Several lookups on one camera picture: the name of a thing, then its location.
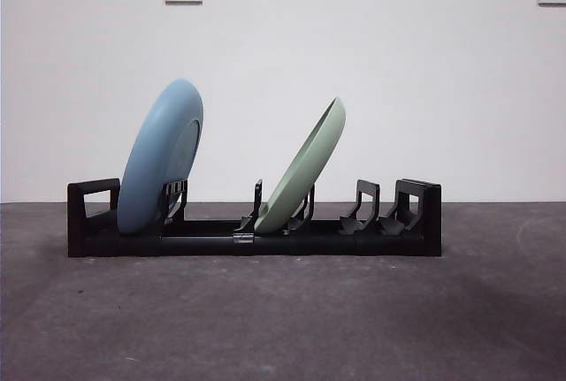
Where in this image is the green round plate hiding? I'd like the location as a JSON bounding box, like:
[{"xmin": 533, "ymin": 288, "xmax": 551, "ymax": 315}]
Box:
[{"xmin": 254, "ymin": 96, "xmax": 348, "ymax": 235}]

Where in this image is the blue round plate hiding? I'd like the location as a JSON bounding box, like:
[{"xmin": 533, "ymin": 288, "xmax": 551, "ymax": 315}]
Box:
[{"xmin": 117, "ymin": 78, "xmax": 206, "ymax": 237}]

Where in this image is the black plastic plate rack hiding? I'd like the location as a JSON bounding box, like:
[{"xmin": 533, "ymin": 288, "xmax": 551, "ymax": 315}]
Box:
[{"xmin": 66, "ymin": 177, "xmax": 443, "ymax": 259}]

